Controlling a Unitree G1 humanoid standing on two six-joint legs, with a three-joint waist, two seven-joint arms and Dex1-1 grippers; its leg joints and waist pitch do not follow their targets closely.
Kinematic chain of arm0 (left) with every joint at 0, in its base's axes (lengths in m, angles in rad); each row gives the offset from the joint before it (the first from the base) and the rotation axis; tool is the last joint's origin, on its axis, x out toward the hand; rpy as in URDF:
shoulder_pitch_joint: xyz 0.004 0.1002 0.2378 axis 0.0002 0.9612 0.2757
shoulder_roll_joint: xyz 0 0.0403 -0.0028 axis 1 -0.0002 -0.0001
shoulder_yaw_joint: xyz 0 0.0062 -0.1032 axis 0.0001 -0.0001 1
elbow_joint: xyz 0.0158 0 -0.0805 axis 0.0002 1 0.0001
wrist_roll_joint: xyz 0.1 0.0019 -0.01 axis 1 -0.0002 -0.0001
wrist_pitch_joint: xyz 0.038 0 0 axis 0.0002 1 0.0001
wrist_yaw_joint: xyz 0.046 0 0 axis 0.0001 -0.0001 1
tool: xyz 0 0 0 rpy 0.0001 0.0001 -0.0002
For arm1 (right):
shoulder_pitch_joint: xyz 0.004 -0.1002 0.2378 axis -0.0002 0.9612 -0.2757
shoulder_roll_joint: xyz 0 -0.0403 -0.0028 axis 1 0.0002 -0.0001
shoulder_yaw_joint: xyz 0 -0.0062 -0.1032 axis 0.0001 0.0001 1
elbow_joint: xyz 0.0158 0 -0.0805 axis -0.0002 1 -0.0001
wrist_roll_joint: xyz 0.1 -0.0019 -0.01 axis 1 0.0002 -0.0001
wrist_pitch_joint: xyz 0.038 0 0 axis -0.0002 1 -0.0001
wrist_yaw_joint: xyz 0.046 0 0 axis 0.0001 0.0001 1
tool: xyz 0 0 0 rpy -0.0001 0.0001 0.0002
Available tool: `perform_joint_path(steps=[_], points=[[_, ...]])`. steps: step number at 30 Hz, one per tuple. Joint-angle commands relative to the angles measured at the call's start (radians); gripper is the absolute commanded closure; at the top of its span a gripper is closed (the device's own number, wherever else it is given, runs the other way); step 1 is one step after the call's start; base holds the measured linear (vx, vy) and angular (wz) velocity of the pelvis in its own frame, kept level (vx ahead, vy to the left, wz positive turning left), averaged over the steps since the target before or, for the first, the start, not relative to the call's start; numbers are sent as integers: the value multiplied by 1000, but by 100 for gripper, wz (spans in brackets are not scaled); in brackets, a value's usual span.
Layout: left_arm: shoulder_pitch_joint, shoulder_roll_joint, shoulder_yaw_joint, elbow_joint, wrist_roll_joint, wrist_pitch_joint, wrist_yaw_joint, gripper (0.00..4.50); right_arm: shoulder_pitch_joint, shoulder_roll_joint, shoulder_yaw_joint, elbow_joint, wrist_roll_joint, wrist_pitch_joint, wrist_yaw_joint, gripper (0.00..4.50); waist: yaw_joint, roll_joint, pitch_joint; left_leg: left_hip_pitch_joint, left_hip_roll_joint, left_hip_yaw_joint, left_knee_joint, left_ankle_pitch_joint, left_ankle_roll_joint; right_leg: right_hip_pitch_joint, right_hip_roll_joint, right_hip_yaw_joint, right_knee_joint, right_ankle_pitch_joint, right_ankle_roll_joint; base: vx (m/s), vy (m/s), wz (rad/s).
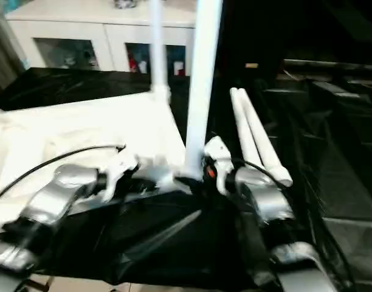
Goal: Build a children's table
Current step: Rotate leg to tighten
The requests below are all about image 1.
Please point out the white plastic table leg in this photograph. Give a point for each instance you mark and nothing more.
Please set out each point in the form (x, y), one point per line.
(201, 91)
(265, 143)
(243, 121)
(158, 45)

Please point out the white plastic table top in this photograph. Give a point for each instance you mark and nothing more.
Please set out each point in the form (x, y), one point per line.
(82, 127)

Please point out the black mat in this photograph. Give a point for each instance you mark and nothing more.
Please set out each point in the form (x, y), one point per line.
(174, 237)

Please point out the white cabinet with glass doors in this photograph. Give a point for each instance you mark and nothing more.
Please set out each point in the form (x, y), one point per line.
(82, 27)

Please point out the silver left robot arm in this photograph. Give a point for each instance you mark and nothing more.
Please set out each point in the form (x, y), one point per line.
(52, 194)

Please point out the small tan label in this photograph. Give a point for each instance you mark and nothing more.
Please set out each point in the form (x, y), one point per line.
(252, 65)

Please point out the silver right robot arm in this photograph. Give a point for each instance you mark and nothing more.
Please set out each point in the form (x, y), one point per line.
(271, 197)

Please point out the grey curtain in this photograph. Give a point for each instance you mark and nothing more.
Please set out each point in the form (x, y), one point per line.
(3, 48)

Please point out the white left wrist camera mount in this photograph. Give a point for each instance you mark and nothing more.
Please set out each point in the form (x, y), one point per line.
(116, 173)

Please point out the clear glass trinket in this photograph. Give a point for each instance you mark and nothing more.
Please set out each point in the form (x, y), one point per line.
(123, 3)

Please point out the red object behind glass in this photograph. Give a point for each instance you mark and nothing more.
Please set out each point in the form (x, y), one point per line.
(132, 62)

